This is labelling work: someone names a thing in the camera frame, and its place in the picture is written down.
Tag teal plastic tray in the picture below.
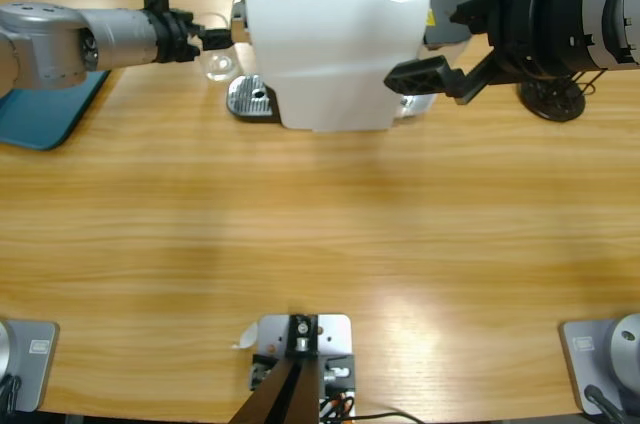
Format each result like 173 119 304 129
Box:
0 68 112 152

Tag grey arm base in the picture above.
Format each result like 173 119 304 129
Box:
0 319 60 414
558 312 640 418

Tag black mount cable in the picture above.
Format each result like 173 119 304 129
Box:
349 410 431 424

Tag clear drinking glass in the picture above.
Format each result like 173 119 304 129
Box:
198 11 241 83

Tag white capsule coffee machine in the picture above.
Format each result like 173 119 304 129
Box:
226 0 434 135

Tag clear water tank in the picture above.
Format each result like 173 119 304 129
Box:
397 0 476 119

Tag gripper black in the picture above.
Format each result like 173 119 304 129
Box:
383 0 556 106
148 8 234 65

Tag black capsule holder with rods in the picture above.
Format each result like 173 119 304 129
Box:
517 68 605 124

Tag black arm base cable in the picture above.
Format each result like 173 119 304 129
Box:
0 374 24 414
583 383 629 424

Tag white mount block dark post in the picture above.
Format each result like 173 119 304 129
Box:
229 312 357 424

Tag white paper tag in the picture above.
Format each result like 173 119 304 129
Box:
229 322 260 350

